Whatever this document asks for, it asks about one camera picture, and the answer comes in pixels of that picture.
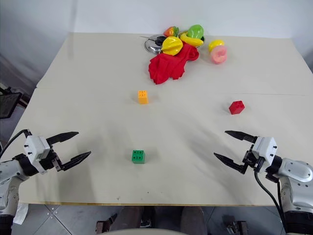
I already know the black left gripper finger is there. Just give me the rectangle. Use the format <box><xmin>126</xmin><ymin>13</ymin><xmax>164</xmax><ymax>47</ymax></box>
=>
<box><xmin>60</xmin><ymin>151</ymin><xmax>92</xmax><ymax>172</ymax></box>
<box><xmin>45</xmin><ymin>131</ymin><xmax>80</xmax><ymax>148</ymax></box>

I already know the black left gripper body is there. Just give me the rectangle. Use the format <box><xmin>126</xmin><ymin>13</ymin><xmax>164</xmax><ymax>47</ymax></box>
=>
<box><xmin>38</xmin><ymin>144</ymin><xmax>63</xmax><ymax>173</ymax></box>

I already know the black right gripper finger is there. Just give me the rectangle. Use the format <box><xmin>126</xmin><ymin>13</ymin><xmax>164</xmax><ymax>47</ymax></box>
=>
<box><xmin>213</xmin><ymin>152</ymin><xmax>246</xmax><ymax>175</ymax></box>
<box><xmin>224</xmin><ymin>130</ymin><xmax>258</xmax><ymax>144</ymax></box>

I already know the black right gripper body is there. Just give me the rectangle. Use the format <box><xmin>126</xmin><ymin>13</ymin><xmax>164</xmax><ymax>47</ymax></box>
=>
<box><xmin>242</xmin><ymin>143</ymin><xmax>266</xmax><ymax>174</ymax></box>

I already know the red toy building block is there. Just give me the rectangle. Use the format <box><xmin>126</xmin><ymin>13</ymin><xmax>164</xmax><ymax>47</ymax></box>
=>
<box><xmin>228</xmin><ymin>100</ymin><xmax>246</xmax><ymax>116</ymax></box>

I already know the green toy building block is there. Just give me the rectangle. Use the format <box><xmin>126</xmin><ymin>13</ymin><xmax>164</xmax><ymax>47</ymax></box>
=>
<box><xmin>131</xmin><ymin>149</ymin><xmax>146</xmax><ymax>165</ymax></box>

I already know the black mesh chair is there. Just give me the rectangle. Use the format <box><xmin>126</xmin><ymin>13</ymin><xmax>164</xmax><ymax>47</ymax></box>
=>
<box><xmin>0</xmin><ymin>86</ymin><xmax>23</xmax><ymax>120</ymax></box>

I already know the dark rounded shape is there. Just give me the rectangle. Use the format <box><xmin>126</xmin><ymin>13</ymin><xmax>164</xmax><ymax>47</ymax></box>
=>
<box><xmin>181</xmin><ymin>206</ymin><xmax>206</xmax><ymax>235</ymax></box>
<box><xmin>116</xmin><ymin>206</ymin><xmax>145</xmax><ymax>232</ymax></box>

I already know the pink toy peach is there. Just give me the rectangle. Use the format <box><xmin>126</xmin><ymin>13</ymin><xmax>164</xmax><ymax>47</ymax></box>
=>
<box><xmin>210</xmin><ymin>45</ymin><xmax>228</xmax><ymax>65</ymax></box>

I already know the yellow toy building block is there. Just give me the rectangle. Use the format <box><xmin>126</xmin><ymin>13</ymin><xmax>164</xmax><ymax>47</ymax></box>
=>
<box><xmin>137</xmin><ymin>90</ymin><xmax>149</xmax><ymax>105</ymax></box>

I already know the small yellow toy lemon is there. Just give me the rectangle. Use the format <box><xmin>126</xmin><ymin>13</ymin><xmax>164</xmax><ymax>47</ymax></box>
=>
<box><xmin>208</xmin><ymin>39</ymin><xmax>225</xmax><ymax>53</ymax></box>

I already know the red cloth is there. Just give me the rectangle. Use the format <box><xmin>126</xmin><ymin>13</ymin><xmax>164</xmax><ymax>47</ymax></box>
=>
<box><xmin>147</xmin><ymin>44</ymin><xmax>200</xmax><ymax>86</ymax></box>

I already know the yellow toy banana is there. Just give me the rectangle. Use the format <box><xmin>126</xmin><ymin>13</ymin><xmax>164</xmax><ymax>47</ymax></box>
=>
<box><xmin>179</xmin><ymin>33</ymin><xmax>204</xmax><ymax>47</ymax></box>

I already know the green toy apple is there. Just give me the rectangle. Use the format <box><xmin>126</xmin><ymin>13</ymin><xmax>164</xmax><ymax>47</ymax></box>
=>
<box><xmin>187</xmin><ymin>24</ymin><xmax>205</xmax><ymax>40</ymax></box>

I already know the large yellow toy fruit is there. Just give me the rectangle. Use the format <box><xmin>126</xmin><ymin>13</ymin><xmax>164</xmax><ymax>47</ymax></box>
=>
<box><xmin>161</xmin><ymin>36</ymin><xmax>184</xmax><ymax>56</ymax></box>

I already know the orange toy fruit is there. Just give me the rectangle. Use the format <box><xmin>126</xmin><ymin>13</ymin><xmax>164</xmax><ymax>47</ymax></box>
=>
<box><xmin>163</xmin><ymin>26</ymin><xmax>179</xmax><ymax>38</ymax></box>

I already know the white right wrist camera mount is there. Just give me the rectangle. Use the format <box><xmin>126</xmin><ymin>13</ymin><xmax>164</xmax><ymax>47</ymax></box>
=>
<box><xmin>251</xmin><ymin>136</ymin><xmax>278</xmax><ymax>167</ymax></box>

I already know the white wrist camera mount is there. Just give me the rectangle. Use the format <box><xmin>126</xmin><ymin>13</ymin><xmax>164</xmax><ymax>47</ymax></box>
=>
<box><xmin>251</xmin><ymin>136</ymin><xmax>278</xmax><ymax>167</ymax></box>
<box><xmin>23</xmin><ymin>135</ymin><xmax>53</xmax><ymax>175</ymax></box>

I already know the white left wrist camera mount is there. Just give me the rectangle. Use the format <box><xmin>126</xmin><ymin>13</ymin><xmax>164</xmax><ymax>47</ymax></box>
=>
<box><xmin>23</xmin><ymin>135</ymin><xmax>53</xmax><ymax>175</ymax></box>

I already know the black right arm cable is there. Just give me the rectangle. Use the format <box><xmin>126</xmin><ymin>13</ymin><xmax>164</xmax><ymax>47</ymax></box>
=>
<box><xmin>254</xmin><ymin>170</ymin><xmax>287</xmax><ymax>233</ymax></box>

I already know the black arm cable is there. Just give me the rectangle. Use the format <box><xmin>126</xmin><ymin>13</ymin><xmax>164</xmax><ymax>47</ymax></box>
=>
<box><xmin>254</xmin><ymin>170</ymin><xmax>287</xmax><ymax>233</ymax></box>
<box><xmin>0</xmin><ymin>129</ymin><xmax>32</xmax><ymax>157</ymax></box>

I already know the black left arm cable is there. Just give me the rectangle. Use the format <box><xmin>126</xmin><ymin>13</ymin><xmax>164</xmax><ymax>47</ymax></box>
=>
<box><xmin>0</xmin><ymin>129</ymin><xmax>32</xmax><ymax>157</ymax></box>

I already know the brown metal foot bracket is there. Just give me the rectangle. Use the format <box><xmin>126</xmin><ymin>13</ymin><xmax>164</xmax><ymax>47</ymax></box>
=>
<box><xmin>223</xmin><ymin>214</ymin><xmax>248</xmax><ymax>235</ymax></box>
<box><xmin>96</xmin><ymin>213</ymin><xmax>118</xmax><ymax>235</ymax></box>

